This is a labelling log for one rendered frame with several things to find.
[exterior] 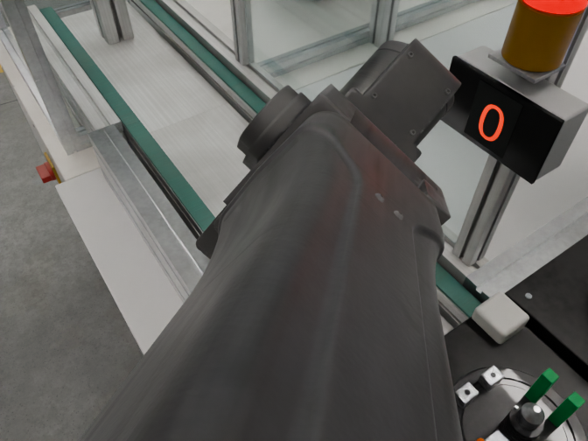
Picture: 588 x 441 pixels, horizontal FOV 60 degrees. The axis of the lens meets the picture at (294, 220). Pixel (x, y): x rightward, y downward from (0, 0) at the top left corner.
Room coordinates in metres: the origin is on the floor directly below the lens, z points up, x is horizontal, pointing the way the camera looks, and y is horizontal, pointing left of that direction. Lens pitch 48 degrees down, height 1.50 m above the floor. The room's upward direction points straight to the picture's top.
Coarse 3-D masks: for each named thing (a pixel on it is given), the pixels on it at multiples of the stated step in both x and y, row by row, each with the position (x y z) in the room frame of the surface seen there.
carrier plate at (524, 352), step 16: (448, 336) 0.29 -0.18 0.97; (464, 336) 0.29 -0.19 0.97; (480, 336) 0.29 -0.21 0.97; (528, 336) 0.29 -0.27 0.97; (448, 352) 0.27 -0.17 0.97; (464, 352) 0.27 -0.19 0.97; (480, 352) 0.27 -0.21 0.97; (496, 352) 0.27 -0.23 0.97; (512, 352) 0.27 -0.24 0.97; (528, 352) 0.27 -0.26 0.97; (544, 352) 0.27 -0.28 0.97; (464, 368) 0.25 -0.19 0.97; (528, 368) 0.25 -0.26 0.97; (544, 368) 0.25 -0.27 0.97; (560, 368) 0.25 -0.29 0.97; (560, 384) 0.23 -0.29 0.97; (576, 384) 0.23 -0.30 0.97
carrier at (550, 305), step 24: (552, 264) 0.39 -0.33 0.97; (576, 264) 0.39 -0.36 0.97; (528, 288) 0.36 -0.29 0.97; (552, 288) 0.36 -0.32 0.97; (576, 288) 0.36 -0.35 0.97; (528, 312) 0.32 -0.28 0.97; (552, 312) 0.32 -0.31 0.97; (576, 312) 0.32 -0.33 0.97; (552, 336) 0.29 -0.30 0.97; (576, 336) 0.29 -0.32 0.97; (576, 360) 0.26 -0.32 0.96
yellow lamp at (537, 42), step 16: (528, 16) 0.38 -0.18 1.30; (544, 16) 0.38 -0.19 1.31; (560, 16) 0.37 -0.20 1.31; (576, 16) 0.38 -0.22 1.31; (512, 32) 0.39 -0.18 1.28; (528, 32) 0.38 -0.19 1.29; (544, 32) 0.37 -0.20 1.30; (560, 32) 0.37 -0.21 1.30; (512, 48) 0.39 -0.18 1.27; (528, 48) 0.38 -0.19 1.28; (544, 48) 0.37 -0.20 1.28; (560, 48) 0.37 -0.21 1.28; (512, 64) 0.38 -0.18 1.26; (528, 64) 0.38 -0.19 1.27; (544, 64) 0.37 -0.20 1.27; (560, 64) 0.38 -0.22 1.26
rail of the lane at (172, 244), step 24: (96, 144) 0.64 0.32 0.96; (120, 144) 0.64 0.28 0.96; (120, 168) 0.58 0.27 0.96; (144, 168) 0.58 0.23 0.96; (120, 192) 0.57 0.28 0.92; (144, 192) 0.54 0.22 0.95; (144, 216) 0.48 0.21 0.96; (168, 216) 0.48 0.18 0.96; (144, 240) 0.51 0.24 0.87; (168, 240) 0.44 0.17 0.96; (192, 240) 0.44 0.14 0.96; (168, 264) 0.42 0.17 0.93; (192, 264) 0.40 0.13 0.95; (192, 288) 0.36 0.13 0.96
